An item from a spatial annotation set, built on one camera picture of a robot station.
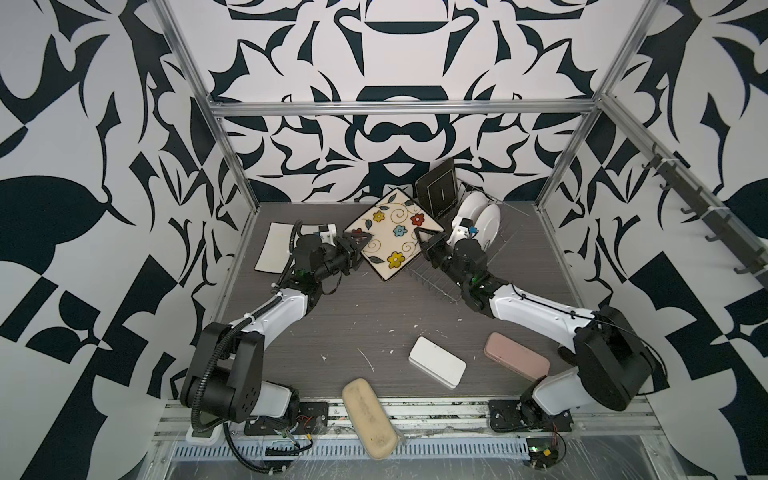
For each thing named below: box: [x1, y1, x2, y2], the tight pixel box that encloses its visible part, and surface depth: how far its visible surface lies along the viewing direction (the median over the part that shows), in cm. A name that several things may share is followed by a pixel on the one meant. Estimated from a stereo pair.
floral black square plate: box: [344, 188, 445, 281], surface depth 83 cm
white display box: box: [186, 421, 226, 446], surface depth 70 cm
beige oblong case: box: [342, 377, 399, 460], surface depth 73 cm
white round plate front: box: [472, 204, 501, 251], surface depth 99 cm
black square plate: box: [415, 158, 459, 219], surface depth 107 cm
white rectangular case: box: [408, 336, 467, 390], surface depth 81 cm
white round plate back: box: [452, 191, 490, 227], surface depth 100 cm
